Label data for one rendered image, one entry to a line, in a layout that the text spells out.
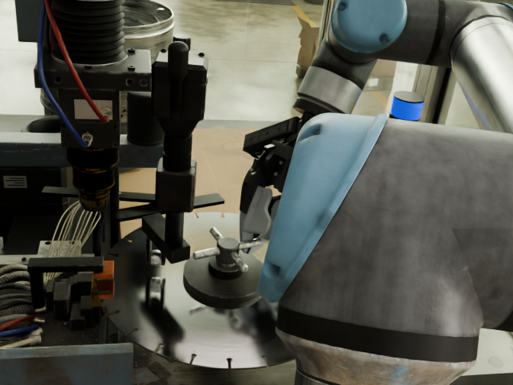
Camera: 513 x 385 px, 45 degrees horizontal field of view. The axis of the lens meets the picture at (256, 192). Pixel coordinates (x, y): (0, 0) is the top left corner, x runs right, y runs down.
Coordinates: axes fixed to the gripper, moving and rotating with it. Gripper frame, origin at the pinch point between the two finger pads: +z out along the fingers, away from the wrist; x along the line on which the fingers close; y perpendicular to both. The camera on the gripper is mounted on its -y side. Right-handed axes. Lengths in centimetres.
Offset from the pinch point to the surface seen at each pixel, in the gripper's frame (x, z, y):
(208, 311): -5.1, 8.7, 6.0
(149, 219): -13.2, 2.1, -2.9
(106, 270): -15.4, 10.1, -3.1
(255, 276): 1.1, 3.3, 3.5
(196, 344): -7.8, 11.4, 10.6
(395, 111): 13.3, -25.5, 0.3
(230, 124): 40, -17, -90
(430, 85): 37, -38, -21
